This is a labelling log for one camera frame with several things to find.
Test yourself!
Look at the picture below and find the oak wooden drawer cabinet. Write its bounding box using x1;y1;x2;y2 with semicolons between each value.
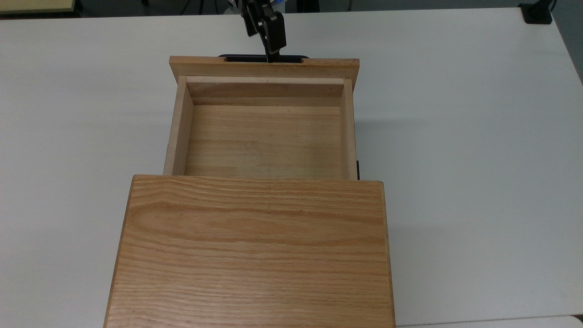
103;174;397;328

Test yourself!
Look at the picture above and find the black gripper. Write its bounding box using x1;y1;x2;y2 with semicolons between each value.
240;0;288;63

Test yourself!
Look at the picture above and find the light wooden office cabinet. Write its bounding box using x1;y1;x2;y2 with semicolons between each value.
0;0;76;14

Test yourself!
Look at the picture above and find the black bar drawer handle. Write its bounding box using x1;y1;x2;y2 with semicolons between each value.
218;54;310;64

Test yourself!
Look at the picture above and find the wooden drawer with bar handle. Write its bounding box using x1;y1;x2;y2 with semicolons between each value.
163;56;361;181

